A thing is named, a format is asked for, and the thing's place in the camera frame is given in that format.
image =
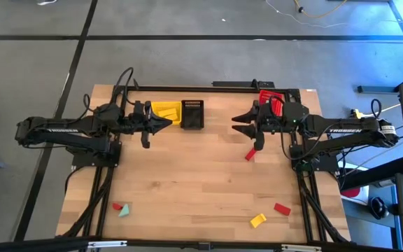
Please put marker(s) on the red plastic basket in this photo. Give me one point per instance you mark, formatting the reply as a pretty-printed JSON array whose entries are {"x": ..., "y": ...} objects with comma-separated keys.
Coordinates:
[{"x": 266, "y": 96}]

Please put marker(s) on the red round object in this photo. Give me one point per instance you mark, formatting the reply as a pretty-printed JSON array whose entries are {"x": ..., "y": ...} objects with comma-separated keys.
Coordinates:
[{"x": 350, "y": 193}]

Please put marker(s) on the yellow connector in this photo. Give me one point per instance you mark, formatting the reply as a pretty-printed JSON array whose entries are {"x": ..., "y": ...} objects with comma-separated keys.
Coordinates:
[{"x": 356, "y": 113}]

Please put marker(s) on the black plastic basket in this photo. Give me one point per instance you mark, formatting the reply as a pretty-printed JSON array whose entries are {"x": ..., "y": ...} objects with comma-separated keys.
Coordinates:
[{"x": 192, "y": 117}]

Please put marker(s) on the red rectangular block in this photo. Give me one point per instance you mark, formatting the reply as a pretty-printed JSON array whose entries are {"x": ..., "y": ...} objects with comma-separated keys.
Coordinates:
[
  {"x": 250, "y": 154},
  {"x": 282, "y": 209}
]

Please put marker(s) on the yellow rectangular block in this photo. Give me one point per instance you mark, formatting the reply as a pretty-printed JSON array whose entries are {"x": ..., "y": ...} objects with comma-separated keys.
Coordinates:
[{"x": 168, "y": 112}]

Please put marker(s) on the green triangle block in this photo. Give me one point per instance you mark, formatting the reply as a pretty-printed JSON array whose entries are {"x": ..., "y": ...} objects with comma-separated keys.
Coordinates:
[{"x": 125, "y": 211}]

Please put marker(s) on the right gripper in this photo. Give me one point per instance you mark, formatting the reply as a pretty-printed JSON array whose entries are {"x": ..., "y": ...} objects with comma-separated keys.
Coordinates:
[{"x": 271, "y": 120}]

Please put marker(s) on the black floor bar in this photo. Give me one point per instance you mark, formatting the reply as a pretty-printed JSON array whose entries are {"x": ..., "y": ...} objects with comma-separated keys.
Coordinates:
[{"x": 376, "y": 89}]

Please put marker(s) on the yellow plastic basket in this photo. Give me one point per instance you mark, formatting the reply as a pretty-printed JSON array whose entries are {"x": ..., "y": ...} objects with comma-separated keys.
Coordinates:
[{"x": 155, "y": 106}]

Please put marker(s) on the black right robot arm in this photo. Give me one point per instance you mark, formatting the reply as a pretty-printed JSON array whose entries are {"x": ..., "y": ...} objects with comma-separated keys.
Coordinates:
[{"x": 345, "y": 131}]

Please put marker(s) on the yellow arch block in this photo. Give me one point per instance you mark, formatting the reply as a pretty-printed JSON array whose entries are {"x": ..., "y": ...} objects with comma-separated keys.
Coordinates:
[{"x": 257, "y": 220}]

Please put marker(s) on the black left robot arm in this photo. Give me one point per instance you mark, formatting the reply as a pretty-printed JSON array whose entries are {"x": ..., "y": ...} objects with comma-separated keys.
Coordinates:
[{"x": 65, "y": 131}]

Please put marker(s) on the black round device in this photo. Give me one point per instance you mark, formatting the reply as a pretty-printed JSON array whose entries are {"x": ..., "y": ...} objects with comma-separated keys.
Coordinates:
[{"x": 378, "y": 208}]

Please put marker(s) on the small red block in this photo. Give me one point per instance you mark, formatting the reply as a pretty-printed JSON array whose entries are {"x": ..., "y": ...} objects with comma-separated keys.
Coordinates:
[{"x": 117, "y": 206}]

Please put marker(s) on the black mounting bracket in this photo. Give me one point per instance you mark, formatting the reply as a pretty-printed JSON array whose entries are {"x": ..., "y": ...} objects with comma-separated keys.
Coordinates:
[{"x": 236, "y": 84}]

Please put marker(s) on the silver aluminium bracket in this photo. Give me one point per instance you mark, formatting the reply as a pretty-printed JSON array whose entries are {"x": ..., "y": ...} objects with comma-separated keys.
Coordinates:
[
  {"x": 301, "y": 248},
  {"x": 107, "y": 244}
]

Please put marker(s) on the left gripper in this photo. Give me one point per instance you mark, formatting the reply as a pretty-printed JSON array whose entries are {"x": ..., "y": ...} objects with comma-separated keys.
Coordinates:
[{"x": 142, "y": 122}]

